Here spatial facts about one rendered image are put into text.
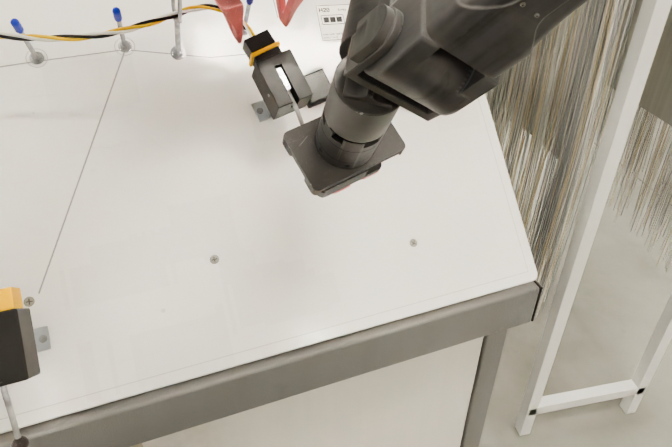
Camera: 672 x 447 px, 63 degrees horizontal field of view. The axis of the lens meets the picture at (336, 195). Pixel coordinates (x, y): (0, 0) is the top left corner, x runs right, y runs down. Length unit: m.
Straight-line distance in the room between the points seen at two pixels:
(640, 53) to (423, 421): 0.69
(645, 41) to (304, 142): 0.68
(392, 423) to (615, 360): 1.16
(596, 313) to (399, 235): 1.46
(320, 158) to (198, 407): 0.31
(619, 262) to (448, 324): 1.67
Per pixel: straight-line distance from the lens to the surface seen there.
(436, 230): 0.71
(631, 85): 1.07
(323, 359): 0.67
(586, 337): 2.00
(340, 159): 0.49
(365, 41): 0.38
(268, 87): 0.60
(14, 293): 0.57
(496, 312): 0.76
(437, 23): 0.35
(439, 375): 0.87
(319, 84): 0.70
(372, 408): 0.86
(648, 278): 2.32
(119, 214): 0.65
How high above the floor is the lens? 1.36
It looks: 34 degrees down
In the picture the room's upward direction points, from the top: straight up
